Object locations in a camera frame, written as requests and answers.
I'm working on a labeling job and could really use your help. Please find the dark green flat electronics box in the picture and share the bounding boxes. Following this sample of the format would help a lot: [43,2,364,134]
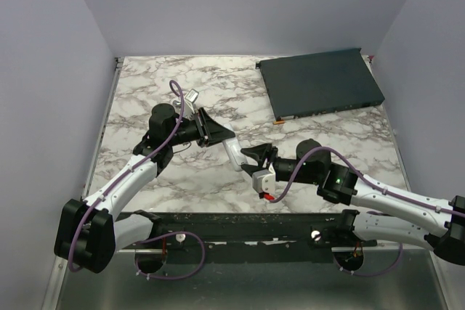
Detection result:
[256,48,385,121]

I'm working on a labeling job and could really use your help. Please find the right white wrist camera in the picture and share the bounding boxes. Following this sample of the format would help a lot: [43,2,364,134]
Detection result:
[251,169,275,200]

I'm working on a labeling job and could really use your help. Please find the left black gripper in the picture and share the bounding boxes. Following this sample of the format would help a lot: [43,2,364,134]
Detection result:
[168,108,235,148]

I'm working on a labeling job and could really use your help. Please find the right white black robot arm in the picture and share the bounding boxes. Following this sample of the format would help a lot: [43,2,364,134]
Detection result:
[240,139,464,265]

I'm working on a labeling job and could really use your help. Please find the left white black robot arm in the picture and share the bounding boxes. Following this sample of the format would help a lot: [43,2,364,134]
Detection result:
[54,104,236,273]

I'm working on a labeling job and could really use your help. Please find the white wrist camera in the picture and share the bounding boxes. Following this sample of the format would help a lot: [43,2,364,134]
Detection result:
[183,89,199,119]
[251,169,275,200]

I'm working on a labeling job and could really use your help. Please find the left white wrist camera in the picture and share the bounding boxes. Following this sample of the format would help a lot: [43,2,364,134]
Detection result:
[183,89,199,119]

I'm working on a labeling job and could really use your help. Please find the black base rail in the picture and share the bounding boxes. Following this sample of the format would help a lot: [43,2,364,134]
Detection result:
[115,210,377,264]

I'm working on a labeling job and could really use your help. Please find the white remote control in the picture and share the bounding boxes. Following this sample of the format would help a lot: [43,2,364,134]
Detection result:
[222,136,248,172]

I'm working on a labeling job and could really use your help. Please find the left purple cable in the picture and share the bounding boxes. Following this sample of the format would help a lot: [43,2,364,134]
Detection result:
[68,79,185,273]

